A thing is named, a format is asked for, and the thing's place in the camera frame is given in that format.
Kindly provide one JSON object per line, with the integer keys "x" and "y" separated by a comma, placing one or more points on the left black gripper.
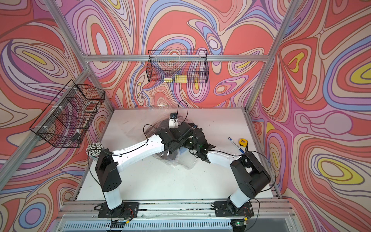
{"x": 168, "y": 131}

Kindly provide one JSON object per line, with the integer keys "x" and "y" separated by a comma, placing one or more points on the black wire basket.
{"x": 168, "y": 62}
{"x": 67, "y": 118}

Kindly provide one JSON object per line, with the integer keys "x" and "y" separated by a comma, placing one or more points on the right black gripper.
{"x": 184, "y": 146}

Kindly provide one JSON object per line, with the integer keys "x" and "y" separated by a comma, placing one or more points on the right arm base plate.
{"x": 227, "y": 209}

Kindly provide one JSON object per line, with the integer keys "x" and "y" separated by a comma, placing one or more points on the blue white marker pen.
{"x": 237, "y": 146}

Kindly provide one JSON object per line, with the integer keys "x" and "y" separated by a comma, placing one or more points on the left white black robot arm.
{"x": 110, "y": 164}

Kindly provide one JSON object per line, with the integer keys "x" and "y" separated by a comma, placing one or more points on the black wire basket left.
{"x": 67, "y": 118}

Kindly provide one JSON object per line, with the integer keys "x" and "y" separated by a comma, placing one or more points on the black wire basket back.
{"x": 168, "y": 62}

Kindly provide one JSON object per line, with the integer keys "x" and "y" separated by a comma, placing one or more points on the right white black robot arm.
{"x": 250, "y": 175}

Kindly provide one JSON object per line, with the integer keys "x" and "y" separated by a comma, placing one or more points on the clear plastic vacuum bag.
{"x": 181, "y": 157}

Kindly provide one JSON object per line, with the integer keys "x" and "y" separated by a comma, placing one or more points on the bundle of white sticks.
{"x": 93, "y": 150}

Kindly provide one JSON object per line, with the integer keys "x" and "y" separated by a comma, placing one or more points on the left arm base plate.
{"x": 127, "y": 210}

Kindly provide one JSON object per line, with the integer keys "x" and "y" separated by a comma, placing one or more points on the yellow tape measure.
{"x": 243, "y": 143}

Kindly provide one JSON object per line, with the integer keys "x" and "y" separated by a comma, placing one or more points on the yellow sticky note blocks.
{"x": 177, "y": 78}

